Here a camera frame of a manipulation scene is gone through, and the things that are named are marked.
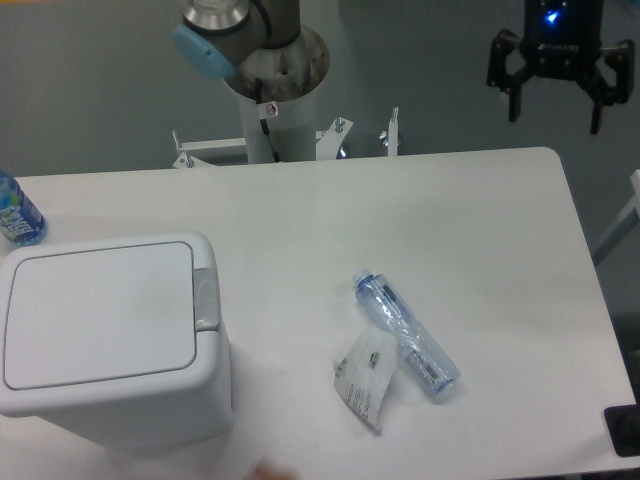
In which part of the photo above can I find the grey trash can push button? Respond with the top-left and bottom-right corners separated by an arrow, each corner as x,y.
193,268 -> 221,332

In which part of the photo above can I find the black clamp at table edge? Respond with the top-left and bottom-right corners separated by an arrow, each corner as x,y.
604,404 -> 639,458

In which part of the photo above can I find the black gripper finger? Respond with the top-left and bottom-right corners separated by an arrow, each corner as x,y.
587,39 -> 635,134
486,29 -> 537,122

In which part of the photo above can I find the white trash can lid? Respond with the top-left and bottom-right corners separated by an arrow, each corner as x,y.
2,242 -> 196,390

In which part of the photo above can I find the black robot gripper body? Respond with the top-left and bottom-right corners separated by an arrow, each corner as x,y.
518,0 -> 604,80

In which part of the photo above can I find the white metal frame bracket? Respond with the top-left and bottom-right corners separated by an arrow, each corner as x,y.
172,107 -> 402,169

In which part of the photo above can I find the clear plastic wrapper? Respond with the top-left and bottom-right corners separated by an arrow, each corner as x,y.
334,326 -> 398,431

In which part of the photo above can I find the crushed clear plastic bottle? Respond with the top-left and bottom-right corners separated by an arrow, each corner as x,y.
352,269 -> 461,402

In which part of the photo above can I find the blue labelled water bottle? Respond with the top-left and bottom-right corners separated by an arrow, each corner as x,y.
1,171 -> 47,247

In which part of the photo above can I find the white frame at right edge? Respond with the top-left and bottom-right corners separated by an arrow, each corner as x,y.
591,170 -> 639,265

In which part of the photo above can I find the white plastic trash can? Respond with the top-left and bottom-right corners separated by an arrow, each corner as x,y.
1,231 -> 234,448

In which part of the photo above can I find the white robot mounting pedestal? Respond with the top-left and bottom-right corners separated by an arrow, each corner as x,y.
225,26 -> 330,164

